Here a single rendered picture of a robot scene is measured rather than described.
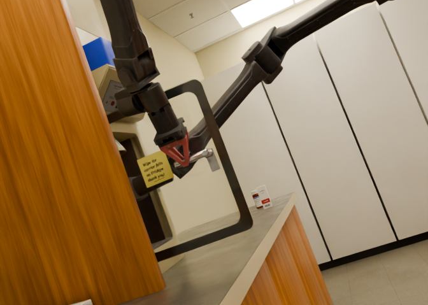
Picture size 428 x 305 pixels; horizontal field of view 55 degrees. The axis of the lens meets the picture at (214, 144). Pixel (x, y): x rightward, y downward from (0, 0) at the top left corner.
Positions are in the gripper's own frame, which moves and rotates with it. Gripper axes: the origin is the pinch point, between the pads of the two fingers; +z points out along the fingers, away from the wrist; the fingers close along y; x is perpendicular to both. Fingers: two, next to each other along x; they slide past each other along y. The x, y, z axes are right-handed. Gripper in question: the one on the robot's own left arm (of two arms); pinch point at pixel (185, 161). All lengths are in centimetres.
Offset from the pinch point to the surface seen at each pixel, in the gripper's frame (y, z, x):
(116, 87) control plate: -20.3, -20.3, -13.1
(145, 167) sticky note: -4.7, -0.7, -11.2
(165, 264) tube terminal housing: -8.5, 30.3, -21.1
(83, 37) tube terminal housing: -37, -36, -20
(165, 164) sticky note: -4.3, 0.3, -6.1
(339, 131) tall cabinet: -277, 130, 78
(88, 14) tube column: -49, -42, -19
